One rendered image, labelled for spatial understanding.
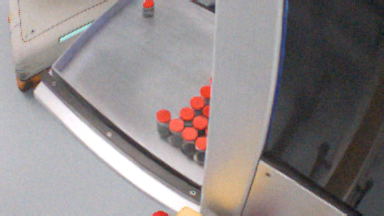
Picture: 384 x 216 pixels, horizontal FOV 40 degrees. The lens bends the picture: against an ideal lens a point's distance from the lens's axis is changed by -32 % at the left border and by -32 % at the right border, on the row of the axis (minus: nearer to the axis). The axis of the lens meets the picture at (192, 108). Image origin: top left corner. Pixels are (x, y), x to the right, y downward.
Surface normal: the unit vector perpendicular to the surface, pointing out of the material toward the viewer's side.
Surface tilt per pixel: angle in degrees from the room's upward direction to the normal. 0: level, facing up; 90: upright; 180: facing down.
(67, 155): 0
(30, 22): 0
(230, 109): 90
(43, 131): 0
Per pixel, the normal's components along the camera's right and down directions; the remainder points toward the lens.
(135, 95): 0.02, -0.53
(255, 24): -0.61, 0.67
